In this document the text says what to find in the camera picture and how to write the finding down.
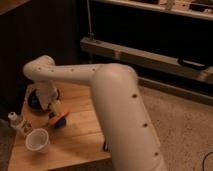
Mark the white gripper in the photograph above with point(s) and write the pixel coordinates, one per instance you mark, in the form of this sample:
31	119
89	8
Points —
47	92

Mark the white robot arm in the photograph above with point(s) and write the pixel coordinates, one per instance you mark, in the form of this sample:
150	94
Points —
119	106

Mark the orange blue brush tool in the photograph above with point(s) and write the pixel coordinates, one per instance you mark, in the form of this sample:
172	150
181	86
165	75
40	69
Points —
56	120

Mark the black bowl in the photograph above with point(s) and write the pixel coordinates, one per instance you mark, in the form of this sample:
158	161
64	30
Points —
34	104

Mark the clear plastic cup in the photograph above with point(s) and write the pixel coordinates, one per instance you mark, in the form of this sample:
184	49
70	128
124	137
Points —
38	141

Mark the vertical metal rod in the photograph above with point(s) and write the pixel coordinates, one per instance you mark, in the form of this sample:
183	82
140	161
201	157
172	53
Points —
90	33

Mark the wooden shelf board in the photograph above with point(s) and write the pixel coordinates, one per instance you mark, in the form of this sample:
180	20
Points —
176	7

